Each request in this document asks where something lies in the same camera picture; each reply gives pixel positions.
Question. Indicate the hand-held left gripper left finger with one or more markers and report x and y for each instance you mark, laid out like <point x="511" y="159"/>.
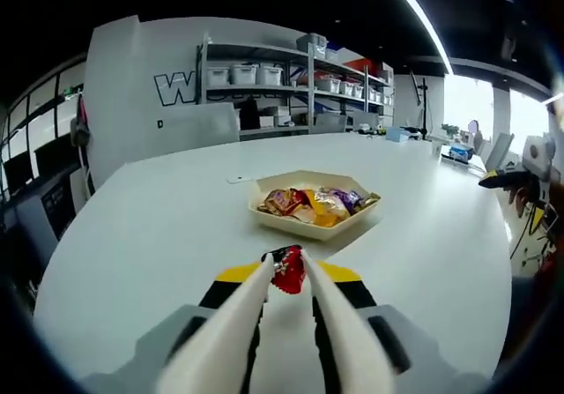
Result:
<point x="141" y="359"/>

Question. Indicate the cream hexagonal container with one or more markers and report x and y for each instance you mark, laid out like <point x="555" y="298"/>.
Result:
<point x="308" y="231"/>

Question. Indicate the grey storage bin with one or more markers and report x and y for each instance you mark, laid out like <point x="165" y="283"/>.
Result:
<point x="310" y="43"/>

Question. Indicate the cream food tongs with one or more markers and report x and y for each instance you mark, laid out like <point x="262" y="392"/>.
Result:
<point x="220" y="336"/>

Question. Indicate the white paper cup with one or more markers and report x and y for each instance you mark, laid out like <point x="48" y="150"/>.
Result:
<point x="437" y="149"/>

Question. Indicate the dark cabinet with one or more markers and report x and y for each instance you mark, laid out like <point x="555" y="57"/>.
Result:
<point x="53" y="204"/>

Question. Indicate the red food packet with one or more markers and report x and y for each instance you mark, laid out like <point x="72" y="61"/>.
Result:
<point x="288" y="275"/>

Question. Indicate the person's red shirt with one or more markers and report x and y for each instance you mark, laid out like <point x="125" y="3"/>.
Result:
<point x="551" y="266"/>

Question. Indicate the black backpack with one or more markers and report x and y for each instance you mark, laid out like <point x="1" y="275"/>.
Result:
<point x="250" y="113"/>

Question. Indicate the light blue box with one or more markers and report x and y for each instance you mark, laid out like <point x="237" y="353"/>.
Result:
<point x="397" y="136"/>

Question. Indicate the ceiling light strip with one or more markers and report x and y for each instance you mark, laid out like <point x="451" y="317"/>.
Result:
<point x="443" y="50"/>
<point x="553" y="99"/>

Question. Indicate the translucent grey chair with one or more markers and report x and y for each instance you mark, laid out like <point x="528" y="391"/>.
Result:
<point x="330" y="123"/>
<point x="198" y="125"/>
<point x="499" y="151"/>

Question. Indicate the green potted plant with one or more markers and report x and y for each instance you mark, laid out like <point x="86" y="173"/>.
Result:
<point x="450" y="128"/>

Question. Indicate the grey metal shelf rack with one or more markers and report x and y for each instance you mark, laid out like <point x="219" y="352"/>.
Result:
<point x="255" y="50"/>
<point x="339" y="64"/>

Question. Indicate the stack of white boxes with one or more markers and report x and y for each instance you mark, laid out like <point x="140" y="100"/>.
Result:
<point x="275" y="118"/>

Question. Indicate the black stand pole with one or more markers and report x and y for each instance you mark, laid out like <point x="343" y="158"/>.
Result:
<point x="424" y="112"/>

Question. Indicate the pile of food packets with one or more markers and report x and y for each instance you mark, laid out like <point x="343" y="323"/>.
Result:
<point x="317" y="206"/>

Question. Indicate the black monitor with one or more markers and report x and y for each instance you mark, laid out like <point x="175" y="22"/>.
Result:
<point x="17" y="171"/>
<point x="53" y="152"/>

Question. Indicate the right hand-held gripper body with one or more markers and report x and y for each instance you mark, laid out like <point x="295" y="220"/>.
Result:
<point x="539" y="156"/>

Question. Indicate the row of small white bins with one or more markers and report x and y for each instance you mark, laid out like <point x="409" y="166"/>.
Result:
<point x="346" y="87"/>

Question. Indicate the white flat device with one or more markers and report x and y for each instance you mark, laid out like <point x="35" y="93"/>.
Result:
<point x="454" y="161"/>

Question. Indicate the person's dark trousers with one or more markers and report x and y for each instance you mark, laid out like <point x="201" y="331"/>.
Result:
<point x="529" y="319"/>

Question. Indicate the white storage bin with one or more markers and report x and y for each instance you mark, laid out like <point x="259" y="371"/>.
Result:
<point x="218" y="76"/>
<point x="269" y="76"/>
<point x="243" y="75"/>

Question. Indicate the person's right hand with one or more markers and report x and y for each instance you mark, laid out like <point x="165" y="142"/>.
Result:
<point x="522" y="200"/>

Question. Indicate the blue tissue pack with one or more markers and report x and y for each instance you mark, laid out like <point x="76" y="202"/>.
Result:
<point x="460" y="151"/>

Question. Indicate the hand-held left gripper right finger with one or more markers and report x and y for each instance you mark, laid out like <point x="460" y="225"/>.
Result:
<point x="423" y="359"/>

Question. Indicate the hanging pink grey bag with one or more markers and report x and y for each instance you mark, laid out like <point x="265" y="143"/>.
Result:
<point x="80" y="129"/>

